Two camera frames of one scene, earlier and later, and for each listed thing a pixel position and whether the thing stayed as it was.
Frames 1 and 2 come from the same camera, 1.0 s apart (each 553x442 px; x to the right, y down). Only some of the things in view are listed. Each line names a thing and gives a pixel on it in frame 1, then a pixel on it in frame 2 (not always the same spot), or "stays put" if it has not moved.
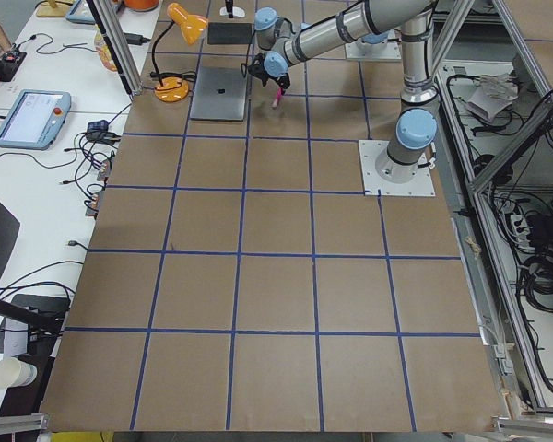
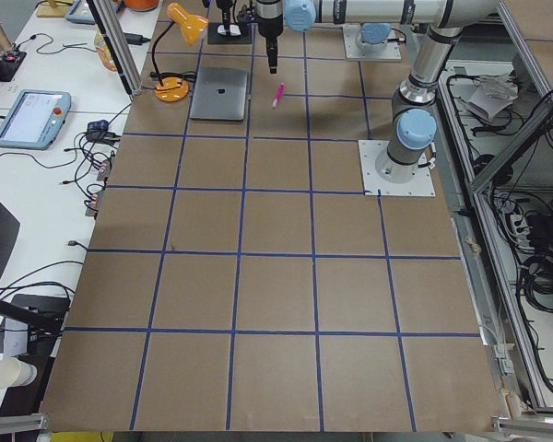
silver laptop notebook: [219, 94] stays put
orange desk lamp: [172, 87] stays put
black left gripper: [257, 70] → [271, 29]
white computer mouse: [237, 12] → [234, 29]
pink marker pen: [277, 98] stays put
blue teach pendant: [33, 120] stays put
